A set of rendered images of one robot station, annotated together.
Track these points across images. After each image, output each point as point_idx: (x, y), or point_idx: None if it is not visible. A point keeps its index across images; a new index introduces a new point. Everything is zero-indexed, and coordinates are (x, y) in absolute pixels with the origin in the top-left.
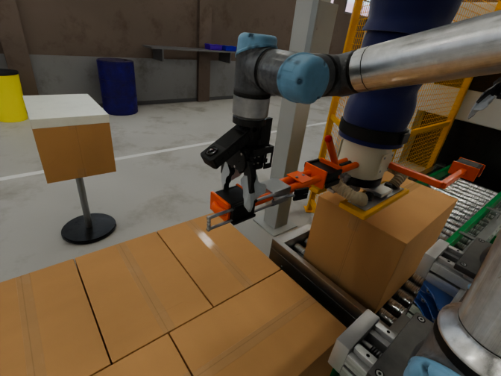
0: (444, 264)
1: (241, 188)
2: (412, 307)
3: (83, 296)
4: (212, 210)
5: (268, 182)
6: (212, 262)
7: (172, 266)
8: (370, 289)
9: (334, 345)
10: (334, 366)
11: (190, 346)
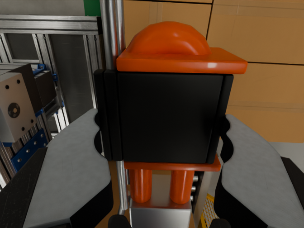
0: None
1: (187, 164)
2: None
3: None
4: (176, 21)
5: (176, 226)
6: (246, 92)
7: (278, 53)
8: (113, 172)
9: (0, 81)
10: (11, 73)
11: (184, 15)
